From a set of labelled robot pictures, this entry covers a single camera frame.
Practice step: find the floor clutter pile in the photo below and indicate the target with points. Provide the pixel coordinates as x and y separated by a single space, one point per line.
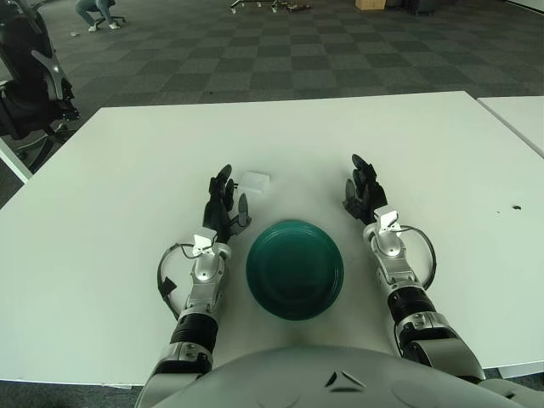
291 5

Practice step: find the silver robot torso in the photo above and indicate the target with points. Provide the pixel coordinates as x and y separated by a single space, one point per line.
276 378

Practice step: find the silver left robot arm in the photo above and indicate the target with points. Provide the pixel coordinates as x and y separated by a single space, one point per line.
204 272

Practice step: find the black office chair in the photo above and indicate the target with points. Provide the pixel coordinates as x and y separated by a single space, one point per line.
25 64

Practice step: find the black swivel chair of person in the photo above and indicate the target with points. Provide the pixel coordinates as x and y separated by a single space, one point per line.
115 18

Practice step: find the green round plate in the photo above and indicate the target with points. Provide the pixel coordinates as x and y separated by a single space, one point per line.
293 272

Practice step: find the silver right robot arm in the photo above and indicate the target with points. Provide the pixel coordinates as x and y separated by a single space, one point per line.
395 263

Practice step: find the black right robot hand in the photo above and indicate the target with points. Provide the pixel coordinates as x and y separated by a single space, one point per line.
367 191

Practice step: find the cardboard box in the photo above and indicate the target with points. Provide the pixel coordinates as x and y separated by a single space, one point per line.
370 4

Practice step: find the white charger block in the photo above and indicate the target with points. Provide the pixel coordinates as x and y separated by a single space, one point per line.
256 180

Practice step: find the seated person in jeans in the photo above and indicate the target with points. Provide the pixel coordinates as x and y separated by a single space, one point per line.
87 13

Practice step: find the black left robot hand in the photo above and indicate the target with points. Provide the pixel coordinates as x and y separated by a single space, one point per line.
219 208

